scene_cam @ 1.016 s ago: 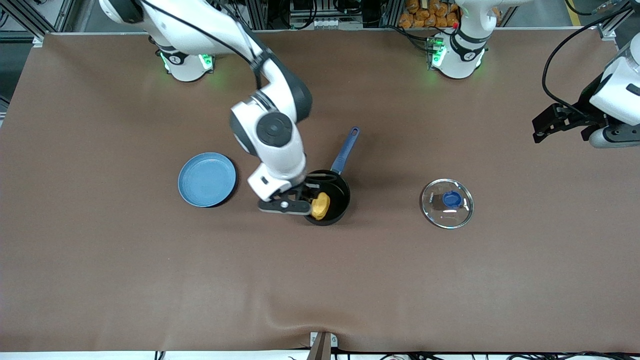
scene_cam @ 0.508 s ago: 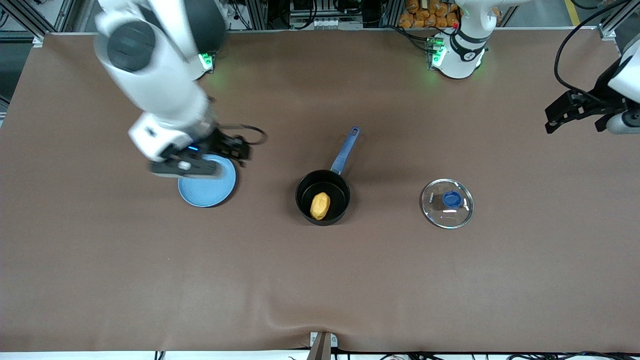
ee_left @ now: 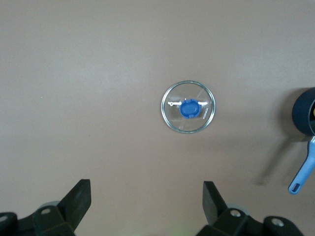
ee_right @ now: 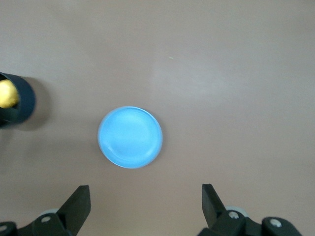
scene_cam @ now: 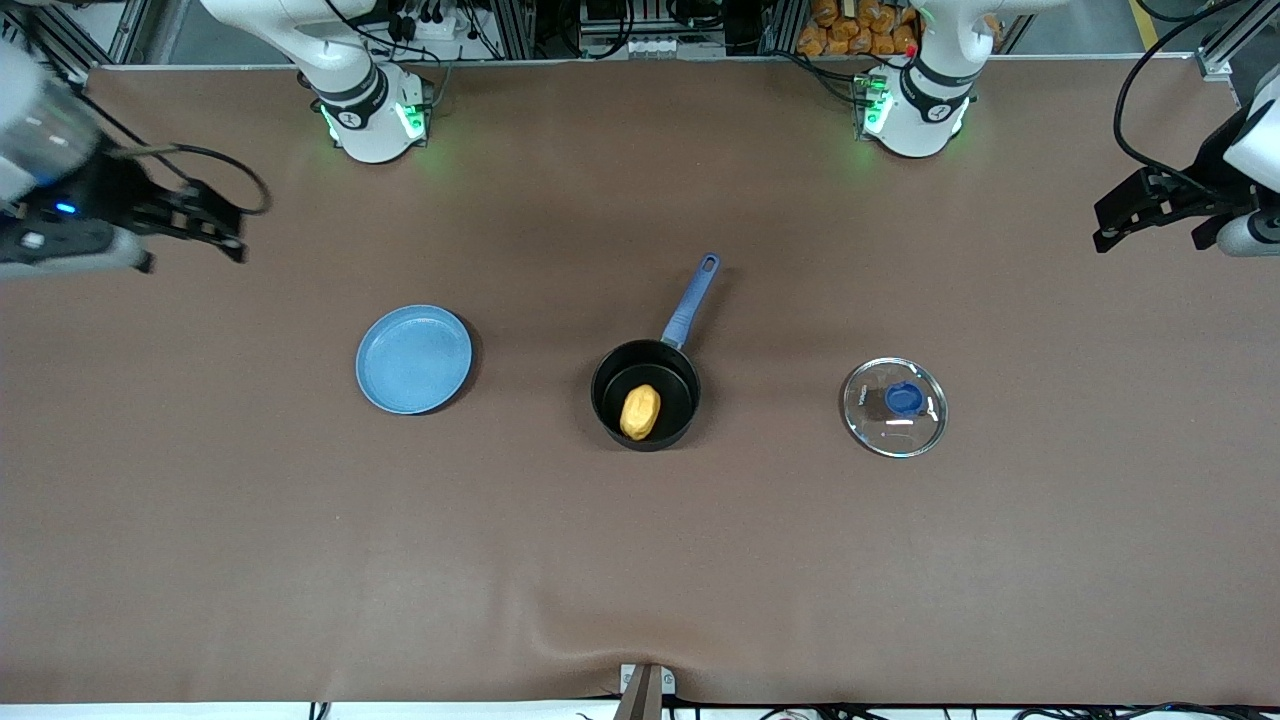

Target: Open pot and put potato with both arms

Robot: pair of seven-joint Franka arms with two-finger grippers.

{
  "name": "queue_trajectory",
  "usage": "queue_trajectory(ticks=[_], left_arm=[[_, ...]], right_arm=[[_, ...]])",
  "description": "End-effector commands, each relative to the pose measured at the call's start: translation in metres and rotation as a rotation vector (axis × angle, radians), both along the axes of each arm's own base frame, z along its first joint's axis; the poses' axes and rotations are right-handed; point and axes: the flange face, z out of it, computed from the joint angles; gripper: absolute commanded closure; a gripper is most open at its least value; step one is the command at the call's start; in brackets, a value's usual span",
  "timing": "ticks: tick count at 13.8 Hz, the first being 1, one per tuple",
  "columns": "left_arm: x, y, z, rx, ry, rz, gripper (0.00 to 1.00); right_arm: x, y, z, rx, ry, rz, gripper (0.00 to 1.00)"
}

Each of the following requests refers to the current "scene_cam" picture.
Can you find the blue round plate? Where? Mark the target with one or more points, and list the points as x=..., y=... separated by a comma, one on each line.
x=415, y=360

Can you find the white power strip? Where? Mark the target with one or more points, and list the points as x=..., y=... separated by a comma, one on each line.
x=650, y=46

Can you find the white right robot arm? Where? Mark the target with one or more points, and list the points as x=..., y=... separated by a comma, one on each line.
x=365, y=130

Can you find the pile of orange items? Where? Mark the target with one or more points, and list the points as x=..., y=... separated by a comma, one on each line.
x=840, y=30

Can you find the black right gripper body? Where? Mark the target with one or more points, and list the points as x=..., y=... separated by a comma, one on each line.
x=108, y=190

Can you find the brown table mat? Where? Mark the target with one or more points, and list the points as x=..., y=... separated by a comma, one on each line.
x=640, y=560

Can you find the glass lid with blue knob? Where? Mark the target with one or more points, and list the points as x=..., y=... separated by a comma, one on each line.
x=880, y=422

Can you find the yellow potato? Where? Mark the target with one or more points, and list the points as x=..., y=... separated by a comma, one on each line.
x=640, y=412

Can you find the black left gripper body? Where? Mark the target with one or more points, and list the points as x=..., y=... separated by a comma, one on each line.
x=1207, y=174

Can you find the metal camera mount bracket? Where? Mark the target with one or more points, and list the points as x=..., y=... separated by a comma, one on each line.
x=640, y=700

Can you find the aluminium frame profile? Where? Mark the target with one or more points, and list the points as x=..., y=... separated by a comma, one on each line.
x=70, y=40
x=1215, y=65

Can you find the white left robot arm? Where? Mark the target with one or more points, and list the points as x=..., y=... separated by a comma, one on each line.
x=920, y=120

